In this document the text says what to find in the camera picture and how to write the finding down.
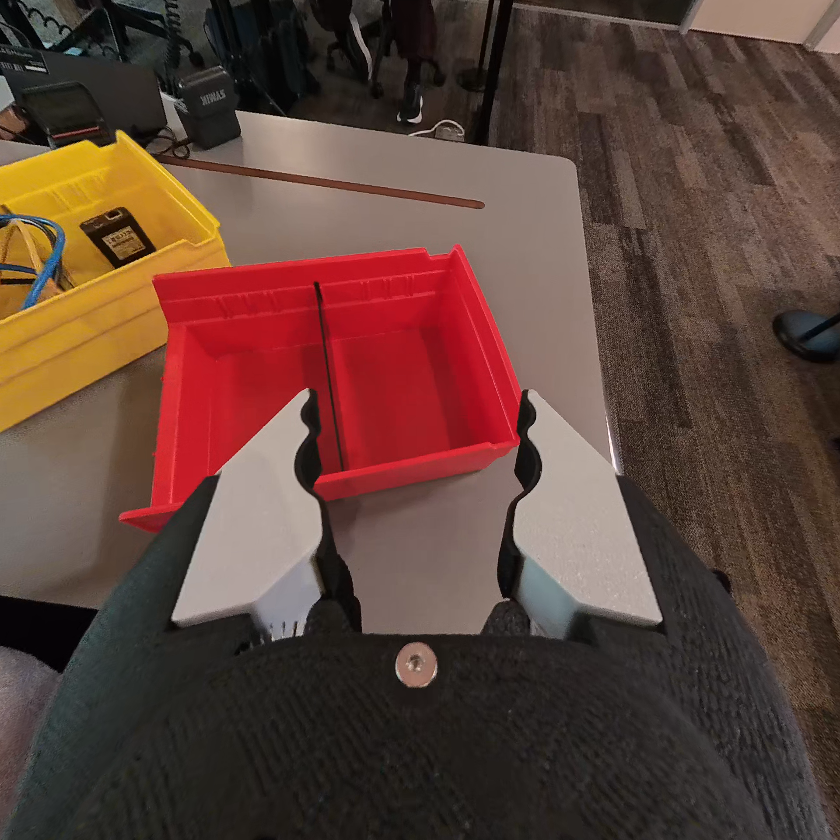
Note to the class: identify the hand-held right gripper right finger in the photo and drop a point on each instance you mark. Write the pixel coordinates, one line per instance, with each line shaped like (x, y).
(577, 538)

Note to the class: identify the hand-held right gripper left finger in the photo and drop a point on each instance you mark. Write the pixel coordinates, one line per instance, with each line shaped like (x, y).
(256, 525)

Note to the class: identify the red plastic bin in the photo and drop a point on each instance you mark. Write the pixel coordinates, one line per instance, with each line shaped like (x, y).
(407, 380)

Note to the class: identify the black bin divider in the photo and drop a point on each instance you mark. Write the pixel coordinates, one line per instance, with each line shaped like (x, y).
(326, 367)

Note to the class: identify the yellow plastic bin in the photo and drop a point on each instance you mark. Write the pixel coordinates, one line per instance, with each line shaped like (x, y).
(79, 328)

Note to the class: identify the person's grey clothing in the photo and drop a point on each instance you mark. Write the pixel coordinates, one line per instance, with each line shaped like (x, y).
(23, 709)

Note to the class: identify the dark rounded chair foot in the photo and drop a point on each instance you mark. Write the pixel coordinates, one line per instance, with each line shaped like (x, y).
(804, 334)

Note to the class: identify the black rectangular device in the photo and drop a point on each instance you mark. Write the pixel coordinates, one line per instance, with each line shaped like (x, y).
(118, 237)

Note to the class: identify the brown thin strip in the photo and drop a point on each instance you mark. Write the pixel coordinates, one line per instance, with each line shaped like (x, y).
(328, 184)

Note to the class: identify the black power adapter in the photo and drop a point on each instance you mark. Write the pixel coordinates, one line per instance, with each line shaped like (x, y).
(208, 108)

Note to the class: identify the black shoe with white sole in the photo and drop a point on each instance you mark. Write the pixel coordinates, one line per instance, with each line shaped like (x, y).
(409, 105)

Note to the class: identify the black flat box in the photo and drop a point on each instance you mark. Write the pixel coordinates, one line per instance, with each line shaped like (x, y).
(131, 92)

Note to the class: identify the black device with red stripe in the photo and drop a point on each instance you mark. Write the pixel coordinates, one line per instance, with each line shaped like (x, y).
(65, 111)

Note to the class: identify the black backpack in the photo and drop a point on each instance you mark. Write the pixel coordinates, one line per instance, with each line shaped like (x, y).
(262, 52)

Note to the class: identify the black pole stand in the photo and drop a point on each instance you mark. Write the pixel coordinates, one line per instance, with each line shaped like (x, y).
(493, 65)

